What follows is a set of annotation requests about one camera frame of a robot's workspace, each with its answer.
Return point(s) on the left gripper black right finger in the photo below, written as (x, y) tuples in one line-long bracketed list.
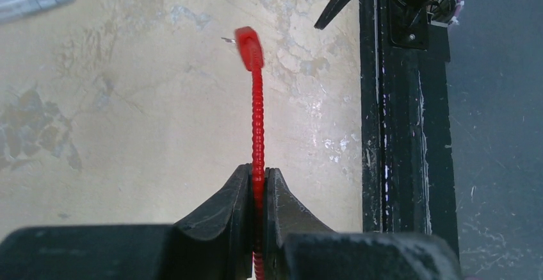
[(298, 245)]

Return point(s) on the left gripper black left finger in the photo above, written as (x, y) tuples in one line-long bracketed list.
[(212, 242)]

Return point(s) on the red cable lock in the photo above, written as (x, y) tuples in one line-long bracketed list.
[(251, 52)]

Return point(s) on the small key in red lock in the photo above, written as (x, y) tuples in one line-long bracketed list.
[(229, 40)]

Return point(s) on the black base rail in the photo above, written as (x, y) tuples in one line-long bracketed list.
[(408, 182)]

